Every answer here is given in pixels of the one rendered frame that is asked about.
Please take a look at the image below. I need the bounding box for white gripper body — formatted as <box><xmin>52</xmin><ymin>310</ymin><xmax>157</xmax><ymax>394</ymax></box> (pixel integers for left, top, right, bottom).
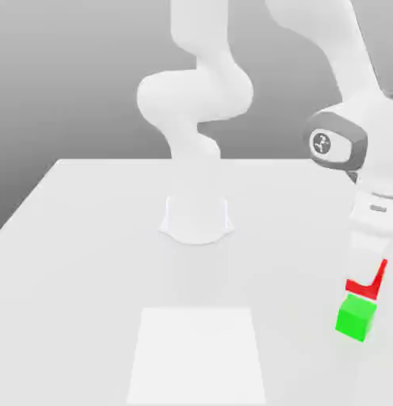
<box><xmin>347</xmin><ymin>191</ymin><xmax>393</xmax><ymax>246</ymax></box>

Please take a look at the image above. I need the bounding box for small green cube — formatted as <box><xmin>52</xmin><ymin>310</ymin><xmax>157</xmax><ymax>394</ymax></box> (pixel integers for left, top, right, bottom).
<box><xmin>334</xmin><ymin>293</ymin><xmax>379</xmax><ymax>344</ymax></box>

